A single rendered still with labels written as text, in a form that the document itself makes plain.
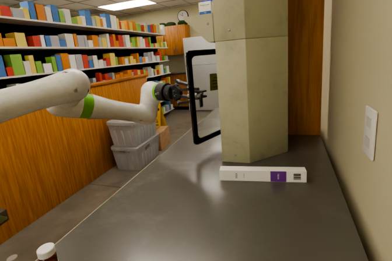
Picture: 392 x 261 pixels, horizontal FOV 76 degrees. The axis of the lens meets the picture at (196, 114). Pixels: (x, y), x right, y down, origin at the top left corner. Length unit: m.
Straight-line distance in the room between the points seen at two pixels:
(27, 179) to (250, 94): 2.27
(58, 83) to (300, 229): 0.87
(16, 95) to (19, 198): 1.90
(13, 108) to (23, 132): 1.76
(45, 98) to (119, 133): 2.32
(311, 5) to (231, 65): 0.52
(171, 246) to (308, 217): 0.35
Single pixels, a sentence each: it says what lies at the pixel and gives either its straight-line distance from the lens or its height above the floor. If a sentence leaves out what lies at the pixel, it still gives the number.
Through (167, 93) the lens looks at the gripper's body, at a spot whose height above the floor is 1.20.
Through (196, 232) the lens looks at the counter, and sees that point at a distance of 0.69.
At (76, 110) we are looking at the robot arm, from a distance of 1.18.
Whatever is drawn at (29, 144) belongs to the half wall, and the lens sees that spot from 2.74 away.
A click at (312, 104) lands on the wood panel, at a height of 1.09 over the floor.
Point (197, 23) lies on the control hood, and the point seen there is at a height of 1.48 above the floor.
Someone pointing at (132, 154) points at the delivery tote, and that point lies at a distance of 3.25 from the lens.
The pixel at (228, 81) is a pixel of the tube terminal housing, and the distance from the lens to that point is 0.94.
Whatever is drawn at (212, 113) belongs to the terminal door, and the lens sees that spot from 1.14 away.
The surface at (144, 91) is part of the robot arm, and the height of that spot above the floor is 1.21.
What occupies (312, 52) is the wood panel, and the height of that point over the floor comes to 1.34.
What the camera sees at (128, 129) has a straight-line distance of 3.15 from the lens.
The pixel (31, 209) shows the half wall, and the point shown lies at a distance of 2.87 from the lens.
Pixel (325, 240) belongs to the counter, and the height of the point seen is 0.94.
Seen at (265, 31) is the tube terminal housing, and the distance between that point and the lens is 0.98.
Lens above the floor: 1.37
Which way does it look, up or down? 13 degrees down
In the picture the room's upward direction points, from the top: 5 degrees counter-clockwise
